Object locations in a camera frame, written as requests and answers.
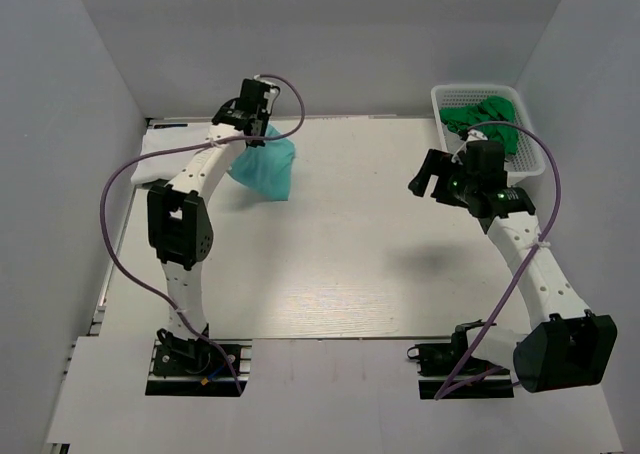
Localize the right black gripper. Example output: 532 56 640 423
408 149 478 208

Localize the teal t-shirt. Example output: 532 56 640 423
228 138 295 201

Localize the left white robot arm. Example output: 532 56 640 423
147 117 267 373

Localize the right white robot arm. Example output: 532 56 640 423
407 141 617 393

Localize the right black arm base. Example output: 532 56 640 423
406 339 496 377

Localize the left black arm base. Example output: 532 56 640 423
151 329 231 377

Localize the folded white t-shirt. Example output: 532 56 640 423
130 126 212 186

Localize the green t-shirt in basket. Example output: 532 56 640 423
439 96 519 156

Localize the white plastic basket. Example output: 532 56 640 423
431 84 546 186

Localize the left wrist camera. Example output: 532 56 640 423
211 78 280 132

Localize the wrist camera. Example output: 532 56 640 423
211 78 280 132
456 141 536 223

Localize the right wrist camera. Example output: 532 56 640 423
456 141 536 223

